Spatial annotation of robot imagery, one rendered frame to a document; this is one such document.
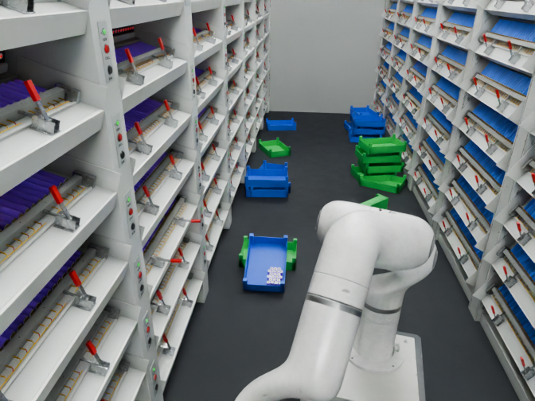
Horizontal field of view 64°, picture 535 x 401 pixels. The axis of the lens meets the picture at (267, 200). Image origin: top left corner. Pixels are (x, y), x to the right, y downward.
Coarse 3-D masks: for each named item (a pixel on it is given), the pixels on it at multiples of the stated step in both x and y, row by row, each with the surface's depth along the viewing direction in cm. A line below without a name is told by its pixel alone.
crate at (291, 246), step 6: (246, 240) 242; (294, 240) 239; (246, 246) 244; (288, 246) 243; (294, 246) 241; (240, 252) 232; (246, 252) 241; (288, 252) 242; (294, 252) 242; (240, 258) 226; (246, 258) 236; (288, 258) 237; (294, 258) 223; (240, 264) 228; (288, 264) 225; (294, 264) 225; (288, 270) 227; (294, 270) 226
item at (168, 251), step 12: (180, 192) 177; (192, 204) 179; (192, 216) 172; (180, 228) 161; (168, 240) 152; (180, 240) 157; (168, 252) 147; (168, 264) 145; (156, 276) 135; (156, 288) 134
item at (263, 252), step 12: (252, 240) 228; (264, 240) 229; (276, 240) 229; (252, 252) 227; (264, 252) 227; (276, 252) 227; (252, 264) 222; (264, 264) 222; (276, 264) 221; (252, 276) 217; (264, 276) 216; (252, 288) 210; (264, 288) 209; (276, 288) 208
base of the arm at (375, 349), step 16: (368, 320) 125; (384, 320) 122; (368, 336) 126; (384, 336) 125; (352, 352) 132; (368, 352) 128; (384, 352) 127; (400, 352) 133; (368, 368) 126; (384, 368) 126
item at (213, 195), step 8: (216, 176) 248; (224, 176) 249; (216, 184) 232; (224, 184) 246; (208, 192) 229; (216, 192) 233; (208, 200) 222; (216, 200) 226; (208, 208) 217; (216, 208) 222; (208, 216) 210; (208, 224) 204
